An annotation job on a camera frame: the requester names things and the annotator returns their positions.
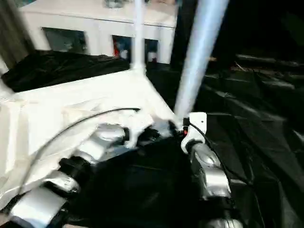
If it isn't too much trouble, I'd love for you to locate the grey patterned ornament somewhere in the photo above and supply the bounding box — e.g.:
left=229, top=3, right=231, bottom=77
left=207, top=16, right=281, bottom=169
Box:
left=104, top=0, right=122, bottom=8

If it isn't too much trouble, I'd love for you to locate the white plastic table top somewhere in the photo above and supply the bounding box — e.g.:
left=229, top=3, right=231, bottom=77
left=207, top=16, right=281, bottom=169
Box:
left=0, top=67, right=183, bottom=209

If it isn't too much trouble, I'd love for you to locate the white glass-door cabinet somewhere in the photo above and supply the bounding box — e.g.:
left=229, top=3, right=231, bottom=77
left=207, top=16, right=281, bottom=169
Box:
left=19, top=0, right=179, bottom=65

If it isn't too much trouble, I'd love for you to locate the black backdrop cloth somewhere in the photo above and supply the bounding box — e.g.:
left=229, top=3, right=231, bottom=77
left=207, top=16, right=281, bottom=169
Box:
left=171, top=0, right=304, bottom=65

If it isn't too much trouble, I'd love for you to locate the white plastic table leg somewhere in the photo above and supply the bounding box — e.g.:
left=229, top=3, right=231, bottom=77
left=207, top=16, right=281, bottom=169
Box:
left=173, top=0, right=230, bottom=124
left=0, top=58, right=14, bottom=98
left=132, top=0, right=146, bottom=72

